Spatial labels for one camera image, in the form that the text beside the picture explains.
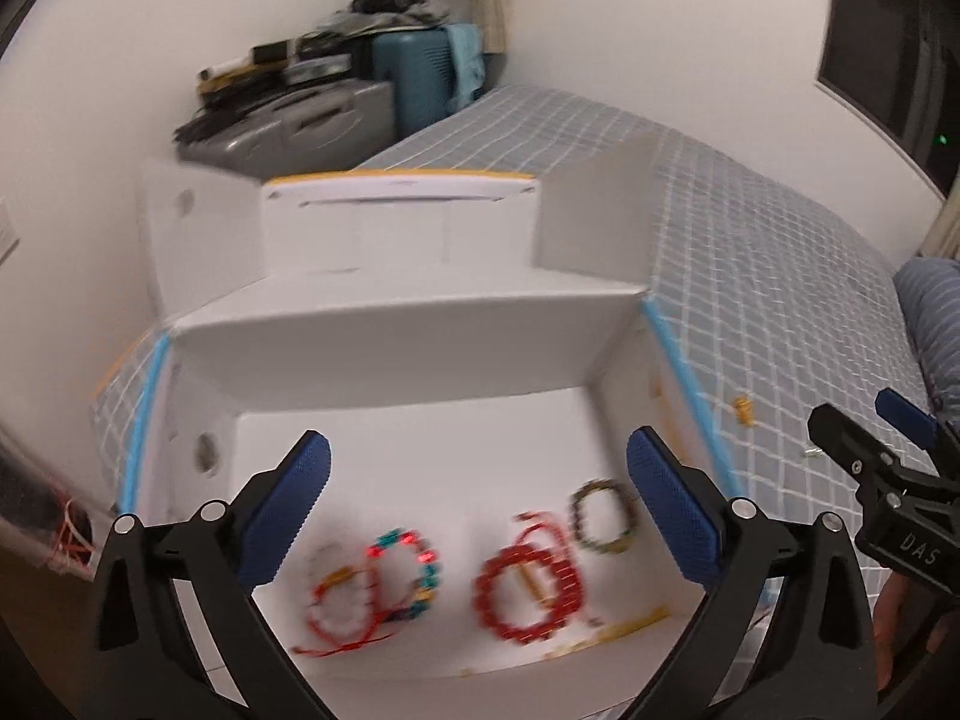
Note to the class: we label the grey suitcase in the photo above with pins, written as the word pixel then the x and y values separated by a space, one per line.
pixel 300 127

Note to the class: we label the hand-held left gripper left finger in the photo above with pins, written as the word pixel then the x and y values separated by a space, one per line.
pixel 281 510

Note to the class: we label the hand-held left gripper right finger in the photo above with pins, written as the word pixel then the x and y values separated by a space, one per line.
pixel 671 502

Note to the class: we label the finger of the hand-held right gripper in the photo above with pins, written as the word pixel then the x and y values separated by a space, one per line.
pixel 904 409
pixel 840 431

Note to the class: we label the black bag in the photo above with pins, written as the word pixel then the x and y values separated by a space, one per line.
pixel 390 4

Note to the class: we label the pile of dark clutter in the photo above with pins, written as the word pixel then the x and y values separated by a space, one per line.
pixel 255 67

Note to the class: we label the gold charm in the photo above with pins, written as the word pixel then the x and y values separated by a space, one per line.
pixel 742 411

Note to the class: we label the blue striped pillow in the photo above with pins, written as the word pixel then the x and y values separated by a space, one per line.
pixel 934 330

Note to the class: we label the white printed cardboard box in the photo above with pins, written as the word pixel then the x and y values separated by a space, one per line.
pixel 375 345

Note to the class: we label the dark window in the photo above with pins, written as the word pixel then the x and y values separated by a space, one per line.
pixel 892 37

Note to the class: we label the teal suitcase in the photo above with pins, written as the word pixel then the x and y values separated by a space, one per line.
pixel 412 82

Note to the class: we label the person's right hand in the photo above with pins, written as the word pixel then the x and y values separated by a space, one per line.
pixel 896 630

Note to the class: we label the light blue cloth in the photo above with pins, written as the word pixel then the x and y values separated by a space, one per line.
pixel 465 60

